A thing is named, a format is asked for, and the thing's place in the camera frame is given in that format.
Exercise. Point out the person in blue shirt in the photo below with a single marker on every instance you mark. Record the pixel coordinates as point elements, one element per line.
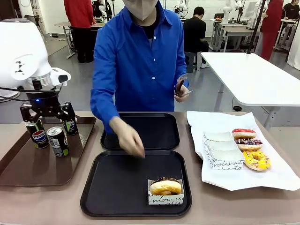
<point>138,70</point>

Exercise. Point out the red glazed donut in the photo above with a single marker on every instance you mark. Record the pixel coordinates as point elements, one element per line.
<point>243,133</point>

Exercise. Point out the black Pepsi can green label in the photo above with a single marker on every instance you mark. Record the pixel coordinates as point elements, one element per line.
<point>72,130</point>

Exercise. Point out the chocolate donut in paper box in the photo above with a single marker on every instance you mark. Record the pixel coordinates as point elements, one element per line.
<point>164,200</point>

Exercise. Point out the person in black shirt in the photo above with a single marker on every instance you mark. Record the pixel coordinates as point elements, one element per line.
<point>291,9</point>

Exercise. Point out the person's right hand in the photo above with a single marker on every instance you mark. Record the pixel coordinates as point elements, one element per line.
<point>127,140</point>

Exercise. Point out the dark metal tongs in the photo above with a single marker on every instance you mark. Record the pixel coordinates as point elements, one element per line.
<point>180,82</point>

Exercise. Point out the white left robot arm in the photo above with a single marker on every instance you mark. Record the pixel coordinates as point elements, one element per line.
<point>21,47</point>

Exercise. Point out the chocolate glazed donut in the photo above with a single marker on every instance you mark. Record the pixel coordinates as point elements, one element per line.
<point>164,186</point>

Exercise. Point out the black pole stand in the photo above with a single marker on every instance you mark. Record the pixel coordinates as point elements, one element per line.
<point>255,28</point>

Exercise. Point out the white cylindrical pedestal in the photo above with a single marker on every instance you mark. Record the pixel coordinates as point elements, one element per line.
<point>9,96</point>

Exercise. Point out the person's left hand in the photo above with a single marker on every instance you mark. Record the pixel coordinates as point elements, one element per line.
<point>182,95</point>

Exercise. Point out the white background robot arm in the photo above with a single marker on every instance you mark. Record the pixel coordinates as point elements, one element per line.
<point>227,11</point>

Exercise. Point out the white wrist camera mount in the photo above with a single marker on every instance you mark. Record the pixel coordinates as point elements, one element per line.
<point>60,77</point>

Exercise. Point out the black Pepsi can barcode side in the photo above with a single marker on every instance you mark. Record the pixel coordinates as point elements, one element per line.
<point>58,143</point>

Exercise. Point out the white background work table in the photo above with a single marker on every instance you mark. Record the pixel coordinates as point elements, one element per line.
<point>234,29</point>

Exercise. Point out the yellow donut with sprinkles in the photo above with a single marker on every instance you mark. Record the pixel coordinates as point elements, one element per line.
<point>256,161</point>

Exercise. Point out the brown plastic tray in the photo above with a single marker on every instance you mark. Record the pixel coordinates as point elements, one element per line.
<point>35,164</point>

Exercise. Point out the chocolate donut with sprinkles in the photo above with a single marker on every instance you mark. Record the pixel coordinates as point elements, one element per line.
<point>249,143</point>

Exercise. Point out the black plastic tray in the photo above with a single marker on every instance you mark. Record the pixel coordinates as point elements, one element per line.
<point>117,185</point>
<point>154,131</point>

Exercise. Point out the person in red coat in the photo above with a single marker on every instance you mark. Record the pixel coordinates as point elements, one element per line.
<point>79,25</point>

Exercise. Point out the person in red apron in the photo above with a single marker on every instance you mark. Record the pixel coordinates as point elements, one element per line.
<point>269,30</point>

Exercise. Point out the black Pepsi can logo side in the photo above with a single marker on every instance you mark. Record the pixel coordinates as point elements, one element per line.
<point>40,138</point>

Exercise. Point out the seated person in black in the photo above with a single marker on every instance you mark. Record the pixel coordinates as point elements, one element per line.
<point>195,32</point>

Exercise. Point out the white paper sheet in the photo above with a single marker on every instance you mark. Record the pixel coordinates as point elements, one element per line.
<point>262,178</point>

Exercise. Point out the grey stool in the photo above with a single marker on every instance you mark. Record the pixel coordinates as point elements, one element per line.
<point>193,61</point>

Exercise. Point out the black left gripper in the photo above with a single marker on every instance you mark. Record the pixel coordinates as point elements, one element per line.
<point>43,103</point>

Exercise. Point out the dark office chair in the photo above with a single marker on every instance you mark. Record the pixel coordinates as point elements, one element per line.
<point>35,23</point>

